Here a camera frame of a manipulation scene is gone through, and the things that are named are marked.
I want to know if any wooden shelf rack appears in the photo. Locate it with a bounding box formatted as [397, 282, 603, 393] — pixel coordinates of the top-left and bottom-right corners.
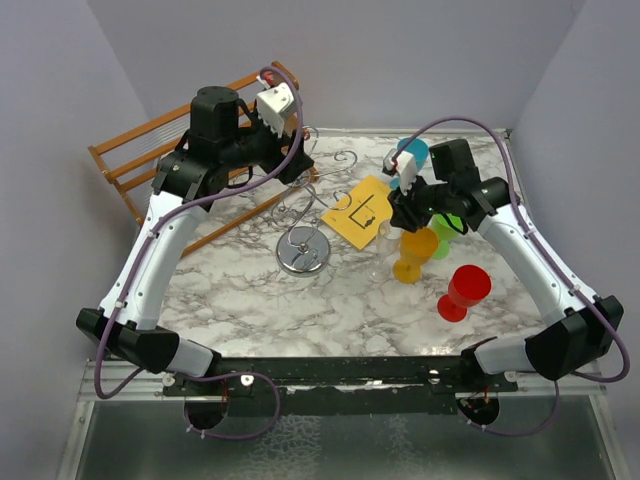
[88, 72, 288, 258]

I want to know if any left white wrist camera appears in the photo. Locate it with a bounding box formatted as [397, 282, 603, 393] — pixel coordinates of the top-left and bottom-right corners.
[255, 71, 296, 138]

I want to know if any green plastic wine glass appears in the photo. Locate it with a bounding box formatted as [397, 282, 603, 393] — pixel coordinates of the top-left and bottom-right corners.
[430, 214, 463, 260]

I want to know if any orange plastic wine glass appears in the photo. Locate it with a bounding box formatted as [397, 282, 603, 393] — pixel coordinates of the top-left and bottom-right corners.
[393, 227, 440, 284]

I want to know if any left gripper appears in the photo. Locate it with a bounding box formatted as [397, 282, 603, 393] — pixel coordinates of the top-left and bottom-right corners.
[221, 106, 314, 183]

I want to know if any blue plastic wine glass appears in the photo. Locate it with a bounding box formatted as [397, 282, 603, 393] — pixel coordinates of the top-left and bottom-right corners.
[396, 137, 429, 170]

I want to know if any purple cable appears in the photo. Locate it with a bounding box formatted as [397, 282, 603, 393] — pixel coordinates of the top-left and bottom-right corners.
[394, 117, 631, 437]
[93, 64, 306, 441]

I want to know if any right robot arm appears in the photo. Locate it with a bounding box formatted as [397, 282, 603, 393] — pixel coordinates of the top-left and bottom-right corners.
[382, 139, 624, 391]

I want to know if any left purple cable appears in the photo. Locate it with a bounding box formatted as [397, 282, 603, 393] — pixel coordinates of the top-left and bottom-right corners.
[93, 64, 306, 441]

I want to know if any yellow paper booklet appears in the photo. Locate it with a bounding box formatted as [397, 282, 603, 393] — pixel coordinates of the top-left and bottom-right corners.
[321, 175, 392, 250]

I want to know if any clear wine glass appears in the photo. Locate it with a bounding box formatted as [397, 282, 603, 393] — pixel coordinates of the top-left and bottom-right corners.
[368, 220, 403, 282]

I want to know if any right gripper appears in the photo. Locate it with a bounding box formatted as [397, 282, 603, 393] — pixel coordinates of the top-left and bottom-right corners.
[388, 172, 453, 232]

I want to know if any red plastic wine glass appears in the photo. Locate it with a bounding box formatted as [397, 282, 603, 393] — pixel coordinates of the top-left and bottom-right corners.
[437, 264, 492, 323]

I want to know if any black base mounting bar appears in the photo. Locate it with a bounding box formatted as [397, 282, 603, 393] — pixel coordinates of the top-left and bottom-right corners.
[163, 355, 517, 417]

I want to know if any chrome wine glass rack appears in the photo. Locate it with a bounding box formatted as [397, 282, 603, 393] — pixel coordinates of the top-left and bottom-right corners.
[270, 150, 359, 278]

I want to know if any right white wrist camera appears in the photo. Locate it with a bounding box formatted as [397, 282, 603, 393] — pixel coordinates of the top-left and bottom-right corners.
[382, 149, 418, 195]

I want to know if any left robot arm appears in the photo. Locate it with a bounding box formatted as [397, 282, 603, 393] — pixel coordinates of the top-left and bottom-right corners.
[76, 82, 313, 395]

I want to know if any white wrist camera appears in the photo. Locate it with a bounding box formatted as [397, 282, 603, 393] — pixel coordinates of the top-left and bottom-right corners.
[382, 149, 418, 195]
[255, 71, 296, 138]

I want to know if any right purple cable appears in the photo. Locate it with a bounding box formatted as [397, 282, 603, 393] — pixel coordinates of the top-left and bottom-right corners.
[394, 117, 631, 437]

